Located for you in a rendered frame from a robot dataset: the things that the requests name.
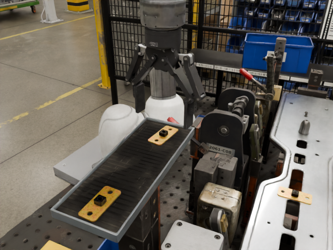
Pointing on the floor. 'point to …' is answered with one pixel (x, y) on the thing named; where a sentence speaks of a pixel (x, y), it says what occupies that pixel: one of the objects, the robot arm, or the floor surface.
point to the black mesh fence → (204, 37)
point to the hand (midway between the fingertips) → (163, 114)
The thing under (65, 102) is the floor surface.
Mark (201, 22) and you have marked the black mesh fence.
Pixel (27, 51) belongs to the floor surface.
